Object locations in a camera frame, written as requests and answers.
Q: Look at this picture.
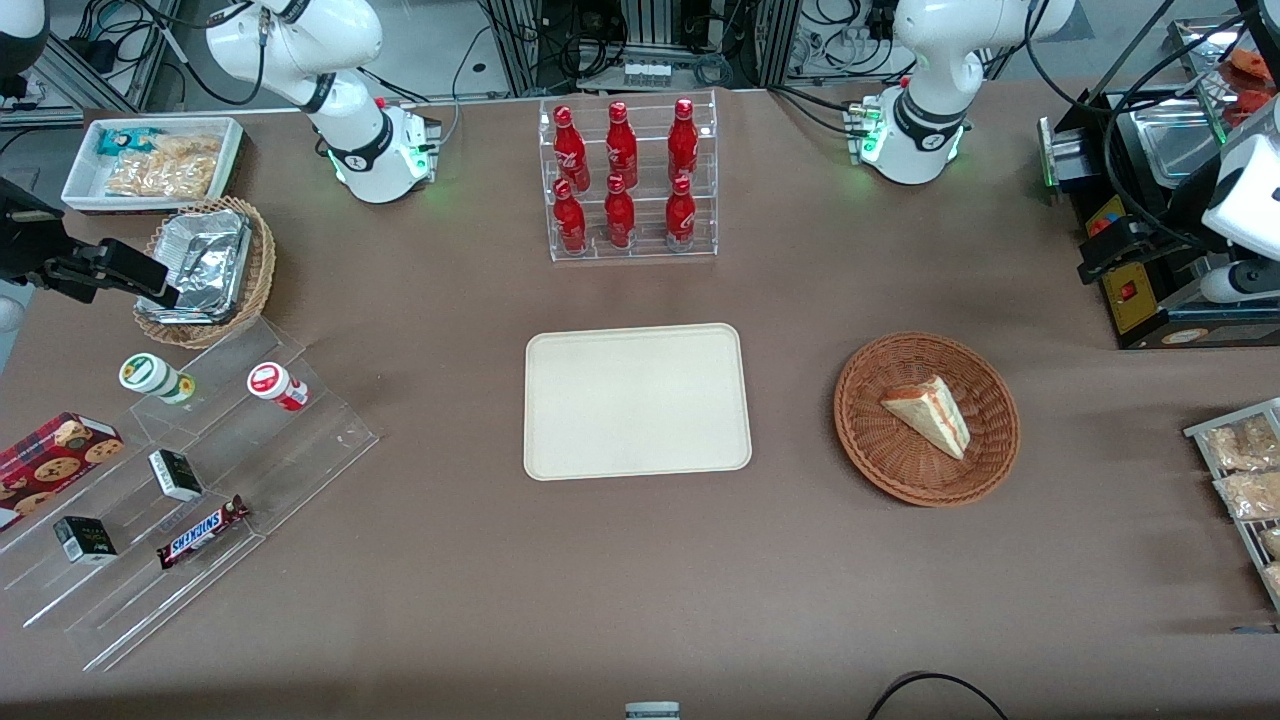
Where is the clear bag of chips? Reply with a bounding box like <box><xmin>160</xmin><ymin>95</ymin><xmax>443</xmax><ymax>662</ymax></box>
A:
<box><xmin>104</xmin><ymin>134</ymin><xmax>224</xmax><ymax>200</ymax></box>

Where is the green lid white cup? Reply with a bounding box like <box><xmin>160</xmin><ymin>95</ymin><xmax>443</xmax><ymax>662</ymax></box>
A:
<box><xmin>118</xmin><ymin>352</ymin><xmax>197</xmax><ymax>406</ymax></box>

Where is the black food warmer machine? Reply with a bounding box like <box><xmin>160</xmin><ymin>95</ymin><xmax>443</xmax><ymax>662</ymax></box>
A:
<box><xmin>1038</xmin><ymin>0</ymin><xmax>1280</xmax><ymax>351</ymax></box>

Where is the blue green snack packet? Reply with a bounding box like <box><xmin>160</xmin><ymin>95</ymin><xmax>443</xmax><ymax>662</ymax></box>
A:
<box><xmin>96</xmin><ymin>126</ymin><xmax>162</xmax><ymax>157</ymax></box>

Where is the red cookie box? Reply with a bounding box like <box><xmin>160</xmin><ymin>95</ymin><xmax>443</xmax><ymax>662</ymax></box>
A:
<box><xmin>0</xmin><ymin>411</ymin><xmax>126</xmax><ymax>534</ymax></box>

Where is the silver foil tray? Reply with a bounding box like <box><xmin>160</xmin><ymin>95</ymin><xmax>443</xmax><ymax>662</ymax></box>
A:
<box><xmin>136</xmin><ymin>208</ymin><xmax>254</xmax><ymax>327</ymax></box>

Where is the tray of packaged snacks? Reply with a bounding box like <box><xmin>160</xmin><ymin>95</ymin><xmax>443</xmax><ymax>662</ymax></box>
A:
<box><xmin>1184</xmin><ymin>397</ymin><xmax>1280</xmax><ymax>613</ymax></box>

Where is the clear acrylic bottle rack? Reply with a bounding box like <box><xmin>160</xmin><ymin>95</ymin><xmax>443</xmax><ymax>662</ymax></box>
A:
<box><xmin>538</xmin><ymin>89</ymin><xmax>720</xmax><ymax>265</ymax></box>

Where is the red lid white cup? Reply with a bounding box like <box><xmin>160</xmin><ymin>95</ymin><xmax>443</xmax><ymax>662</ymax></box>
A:
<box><xmin>246</xmin><ymin>361</ymin><xmax>310</xmax><ymax>413</ymax></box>

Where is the clear acrylic step shelf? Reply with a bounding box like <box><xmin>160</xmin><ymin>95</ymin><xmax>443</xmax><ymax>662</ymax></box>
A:
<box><xmin>0</xmin><ymin>317</ymin><xmax>382</xmax><ymax>674</ymax></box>

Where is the black cable loop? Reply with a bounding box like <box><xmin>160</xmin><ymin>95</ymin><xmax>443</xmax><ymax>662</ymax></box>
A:
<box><xmin>864</xmin><ymin>671</ymin><xmax>1012</xmax><ymax>720</ymax></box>

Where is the small black box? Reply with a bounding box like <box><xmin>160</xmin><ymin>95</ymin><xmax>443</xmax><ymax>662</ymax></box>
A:
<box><xmin>52</xmin><ymin>515</ymin><xmax>119</xmax><ymax>566</ymax></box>
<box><xmin>147</xmin><ymin>448</ymin><xmax>205</xmax><ymax>503</ymax></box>

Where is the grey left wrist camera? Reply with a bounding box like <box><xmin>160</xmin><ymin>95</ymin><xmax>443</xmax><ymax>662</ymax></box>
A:
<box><xmin>1199</xmin><ymin>261</ymin><xmax>1280</xmax><ymax>305</ymax></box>

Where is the light wicker basket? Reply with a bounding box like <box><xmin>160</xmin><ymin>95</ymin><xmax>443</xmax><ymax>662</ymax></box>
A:
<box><xmin>132</xmin><ymin>195</ymin><xmax>278</xmax><ymax>350</ymax></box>

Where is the white rectangular bin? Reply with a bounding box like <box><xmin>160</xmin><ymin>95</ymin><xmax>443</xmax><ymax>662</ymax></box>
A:
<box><xmin>61</xmin><ymin>116</ymin><xmax>247</xmax><ymax>217</ymax></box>

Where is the red cola bottle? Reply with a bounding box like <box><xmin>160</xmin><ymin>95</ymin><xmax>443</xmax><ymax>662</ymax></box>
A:
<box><xmin>552</xmin><ymin>105</ymin><xmax>592</xmax><ymax>194</ymax></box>
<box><xmin>667</xmin><ymin>97</ymin><xmax>700</xmax><ymax>184</ymax></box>
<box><xmin>604</xmin><ymin>101</ymin><xmax>640</xmax><ymax>190</ymax></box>
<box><xmin>664</xmin><ymin>176</ymin><xmax>698</xmax><ymax>250</ymax></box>
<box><xmin>552</xmin><ymin>178</ymin><xmax>590</xmax><ymax>255</ymax></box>
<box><xmin>603</xmin><ymin>174</ymin><xmax>637</xmax><ymax>250</ymax></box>

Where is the cream plastic tray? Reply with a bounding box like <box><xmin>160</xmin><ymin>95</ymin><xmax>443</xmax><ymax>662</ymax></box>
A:
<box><xmin>523</xmin><ymin>322</ymin><xmax>753</xmax><ymax>483</ymax></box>

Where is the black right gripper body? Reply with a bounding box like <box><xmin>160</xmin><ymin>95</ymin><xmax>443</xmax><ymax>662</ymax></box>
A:
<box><xmin>0</xmin><ymin>177</ymin><xmax>71</xmax><ymax>286</ymax></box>

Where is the snickers chocolate bar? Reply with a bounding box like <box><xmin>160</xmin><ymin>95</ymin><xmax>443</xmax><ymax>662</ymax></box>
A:
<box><xmin>156</xmin><ymin>494</ymin><xmax>252</xmax><ymax>571</ymax></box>

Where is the aluminium frame post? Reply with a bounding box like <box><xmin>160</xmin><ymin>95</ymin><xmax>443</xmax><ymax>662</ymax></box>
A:
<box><xmin>494</xmin><ymin>0</ymin><xmax>543</xmax><ymax>97</ymax></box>
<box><xmin>754</xmin><ymin>0</ymin><xmax>802</xmax><ymax>90</ymax></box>

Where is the round brown wicker basket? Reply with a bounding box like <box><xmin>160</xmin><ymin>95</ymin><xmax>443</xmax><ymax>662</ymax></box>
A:
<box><xmin>834</xmin><ymin>331</ymin><xmax>1021</xmax><ymax>508</ymax></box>

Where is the steel warmer pan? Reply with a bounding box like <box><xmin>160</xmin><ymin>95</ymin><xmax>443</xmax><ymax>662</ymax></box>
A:
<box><xmin>1128</xmin><ymin>98</ymin><xmax>1223</xmax><ymax>187</ymax></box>

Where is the triangular sandwich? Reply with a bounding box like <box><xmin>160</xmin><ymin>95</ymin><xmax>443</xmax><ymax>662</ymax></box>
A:
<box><xmin>880</xmin><ymin>375</ymin><xmax>972</xmax><ymax>461</ymax></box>

